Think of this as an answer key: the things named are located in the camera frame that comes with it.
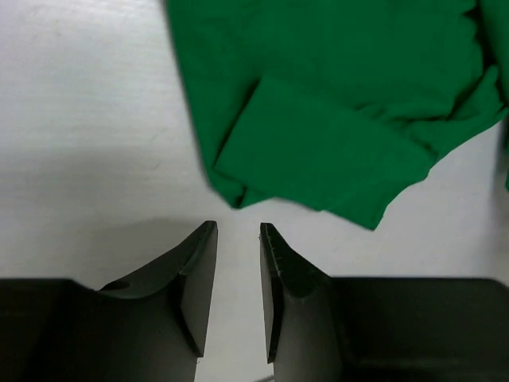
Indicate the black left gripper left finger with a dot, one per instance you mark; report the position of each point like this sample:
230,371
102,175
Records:
150,325

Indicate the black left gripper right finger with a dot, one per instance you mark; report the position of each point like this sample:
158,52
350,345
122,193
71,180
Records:
324,328

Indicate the green t shirt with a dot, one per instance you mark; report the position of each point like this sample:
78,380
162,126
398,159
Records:
337,105

